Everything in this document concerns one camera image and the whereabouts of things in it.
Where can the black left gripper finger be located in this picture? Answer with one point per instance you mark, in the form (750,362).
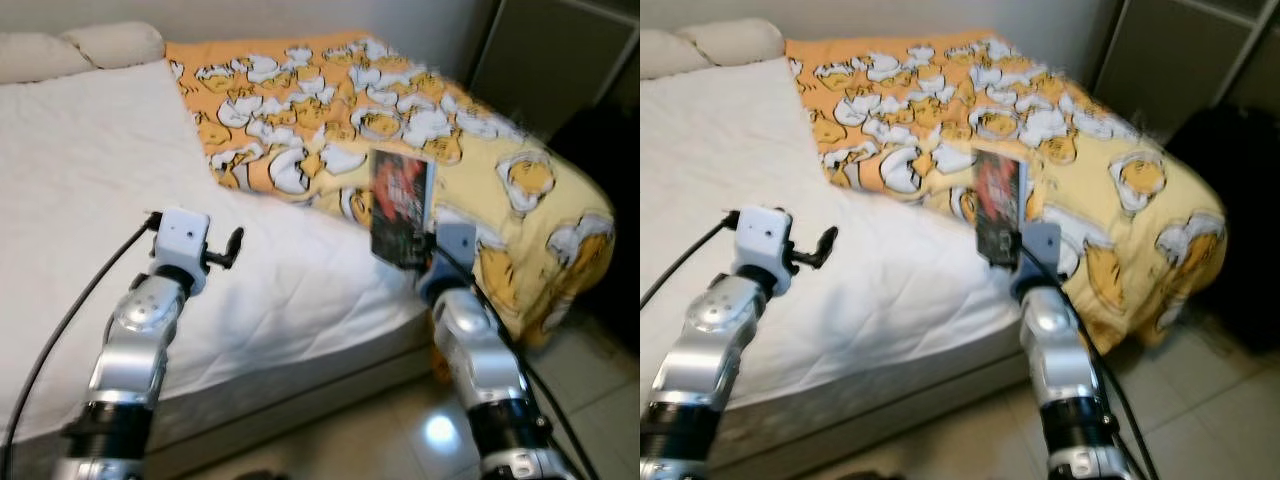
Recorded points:
(827,241)
(235,242)

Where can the dark red book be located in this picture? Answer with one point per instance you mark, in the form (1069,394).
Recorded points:
(1002,190)
(400,190)

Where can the yellow cartoon egg blanket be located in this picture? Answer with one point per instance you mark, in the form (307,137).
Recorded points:
(480,130)
(1100,130)

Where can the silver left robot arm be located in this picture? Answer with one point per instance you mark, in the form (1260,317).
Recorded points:
(710,360)
(130,360)

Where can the white quilted mattress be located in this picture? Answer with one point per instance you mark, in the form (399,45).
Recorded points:
(760,200)
(150,200)

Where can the cream bolster pillow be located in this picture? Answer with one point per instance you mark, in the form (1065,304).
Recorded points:
(80,50)
(700,50)

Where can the grey cabinet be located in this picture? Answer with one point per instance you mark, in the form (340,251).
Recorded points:
(1160,50)
(550,60)

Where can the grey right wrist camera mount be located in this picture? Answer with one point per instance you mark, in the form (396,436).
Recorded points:
(455,255)
(1042,255)

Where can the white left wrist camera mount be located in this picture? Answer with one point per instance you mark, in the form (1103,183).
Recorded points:
(183,245)
(765,245)

